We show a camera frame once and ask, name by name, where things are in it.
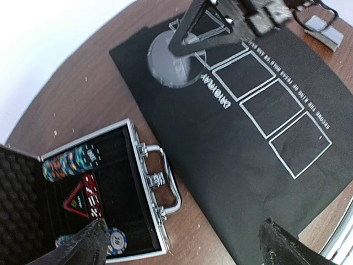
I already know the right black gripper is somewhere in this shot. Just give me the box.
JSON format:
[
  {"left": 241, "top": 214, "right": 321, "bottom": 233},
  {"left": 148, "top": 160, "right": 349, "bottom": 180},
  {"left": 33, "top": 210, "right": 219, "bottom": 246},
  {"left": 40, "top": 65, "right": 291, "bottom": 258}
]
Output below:
[{"left": 168, "top": 0, "right": 292, "bottom": 57}]

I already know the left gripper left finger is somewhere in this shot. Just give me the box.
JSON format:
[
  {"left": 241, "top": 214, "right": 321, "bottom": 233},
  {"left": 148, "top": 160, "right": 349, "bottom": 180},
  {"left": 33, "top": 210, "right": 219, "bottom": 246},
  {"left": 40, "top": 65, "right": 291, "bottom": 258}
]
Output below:
[{"left": 30, "top": 219, "right": 109, "bottom": 265}]

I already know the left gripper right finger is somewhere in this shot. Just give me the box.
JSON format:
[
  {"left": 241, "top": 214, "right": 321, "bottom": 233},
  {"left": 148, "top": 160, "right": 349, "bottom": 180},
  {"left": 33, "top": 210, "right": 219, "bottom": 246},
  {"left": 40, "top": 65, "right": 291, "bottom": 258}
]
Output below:
[{"left": 259, "top": 218, "right": 334, "bottom": 265}]

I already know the clear round dealer button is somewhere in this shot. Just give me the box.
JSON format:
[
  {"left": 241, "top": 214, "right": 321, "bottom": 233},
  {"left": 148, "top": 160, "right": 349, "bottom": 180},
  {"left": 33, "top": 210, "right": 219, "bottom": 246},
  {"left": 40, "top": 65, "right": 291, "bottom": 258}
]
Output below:
[{"left": 147, "top": 30, "right": 207, "bottom": 88}]

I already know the aluminium poker chip case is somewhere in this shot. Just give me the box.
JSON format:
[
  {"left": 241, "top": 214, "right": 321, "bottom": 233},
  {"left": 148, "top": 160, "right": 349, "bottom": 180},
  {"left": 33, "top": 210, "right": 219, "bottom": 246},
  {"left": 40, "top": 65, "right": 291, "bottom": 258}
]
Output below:
[{"left": 1, "top": 119, "right": 181, "bottom": 264}]

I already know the grey playing card deck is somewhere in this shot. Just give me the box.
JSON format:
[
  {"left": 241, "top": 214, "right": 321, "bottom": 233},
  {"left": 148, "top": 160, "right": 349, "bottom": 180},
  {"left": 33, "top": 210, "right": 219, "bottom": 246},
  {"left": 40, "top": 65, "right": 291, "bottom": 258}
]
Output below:
[{"left": 304, "top": 15, "right": 344, "bottom": 52}]

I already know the poker chip row with 10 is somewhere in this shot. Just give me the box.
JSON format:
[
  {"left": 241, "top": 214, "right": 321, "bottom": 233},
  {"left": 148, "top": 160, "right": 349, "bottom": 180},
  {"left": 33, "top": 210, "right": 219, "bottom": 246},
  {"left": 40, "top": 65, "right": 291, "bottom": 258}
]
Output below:
[{"left": 55, "top": 227, "right": 127, "bottom": 256}]

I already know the red dice set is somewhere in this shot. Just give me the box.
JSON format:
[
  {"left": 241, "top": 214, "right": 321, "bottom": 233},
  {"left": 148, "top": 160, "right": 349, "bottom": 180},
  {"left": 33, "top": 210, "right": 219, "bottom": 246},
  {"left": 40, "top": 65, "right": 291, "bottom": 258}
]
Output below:
[{"left": 82, "top": 174, "right": 103, "bottom": 219}]

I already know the poker chip row with 100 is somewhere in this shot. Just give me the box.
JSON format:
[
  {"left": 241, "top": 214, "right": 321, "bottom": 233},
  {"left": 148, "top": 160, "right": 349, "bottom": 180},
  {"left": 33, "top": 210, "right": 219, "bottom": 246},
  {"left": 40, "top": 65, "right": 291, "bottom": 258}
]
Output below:
[{"left": 42, "top": 144, "right": 101, "bottom": 182}]

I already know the black poker table mat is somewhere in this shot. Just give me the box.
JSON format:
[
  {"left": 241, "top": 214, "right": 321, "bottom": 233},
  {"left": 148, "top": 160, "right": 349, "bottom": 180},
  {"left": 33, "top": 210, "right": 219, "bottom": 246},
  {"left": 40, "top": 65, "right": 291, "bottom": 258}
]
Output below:
[{"left": 110, "top": 18, "right": 352, "bottom": 264}]

